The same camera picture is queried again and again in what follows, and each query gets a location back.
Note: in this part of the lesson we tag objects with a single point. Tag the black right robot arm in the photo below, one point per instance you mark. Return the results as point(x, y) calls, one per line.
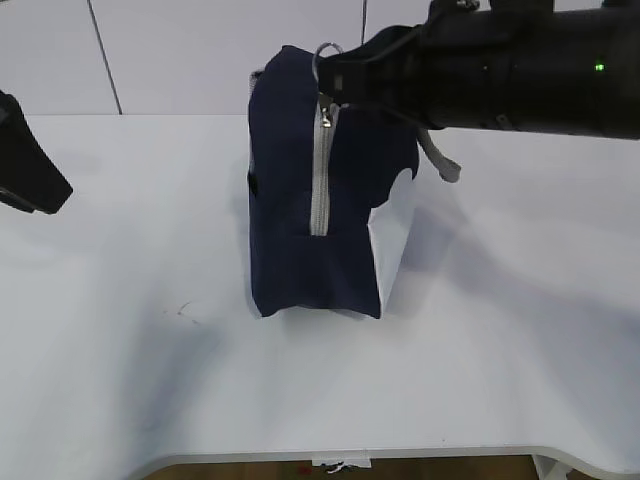
point(516, 66)

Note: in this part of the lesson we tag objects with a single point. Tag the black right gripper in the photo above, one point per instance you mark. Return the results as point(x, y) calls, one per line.
point(392, 73)

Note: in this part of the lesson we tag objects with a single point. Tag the navy blue lunch bag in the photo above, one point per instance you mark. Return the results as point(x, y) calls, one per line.
point(331, 193)

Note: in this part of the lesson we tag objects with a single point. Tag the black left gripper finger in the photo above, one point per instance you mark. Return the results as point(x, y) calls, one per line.
point(30, 181)

